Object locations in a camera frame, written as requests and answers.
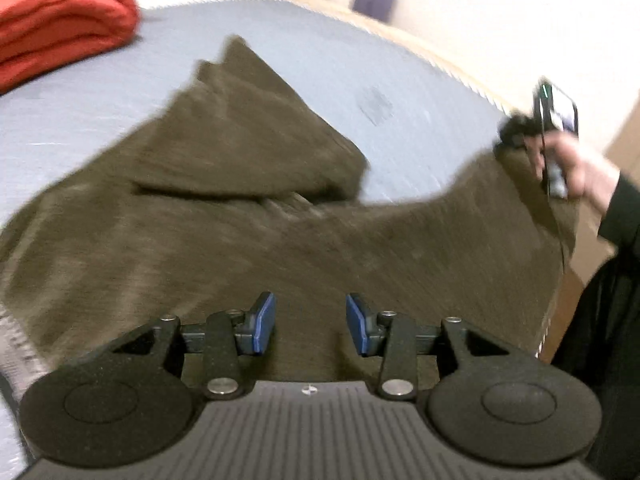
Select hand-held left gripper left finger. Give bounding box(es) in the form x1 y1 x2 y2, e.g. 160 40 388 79
96 291 277 401

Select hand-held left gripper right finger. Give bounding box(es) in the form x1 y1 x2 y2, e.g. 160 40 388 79
346 292 530 401

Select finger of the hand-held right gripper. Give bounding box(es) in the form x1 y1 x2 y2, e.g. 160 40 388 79
494 114 544 162

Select olive corduroy pants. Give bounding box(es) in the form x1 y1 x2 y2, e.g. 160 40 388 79
0 35 581 386

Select person's right forearm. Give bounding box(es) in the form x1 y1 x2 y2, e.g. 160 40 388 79
597 171 640 263

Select person's right hand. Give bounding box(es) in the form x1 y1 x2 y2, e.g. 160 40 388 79
524 130 622 216

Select grey quilted mat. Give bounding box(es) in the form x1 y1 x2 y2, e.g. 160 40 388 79
0 0 556 480

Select red folded blanket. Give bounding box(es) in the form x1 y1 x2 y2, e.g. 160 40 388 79
0 0 141 95

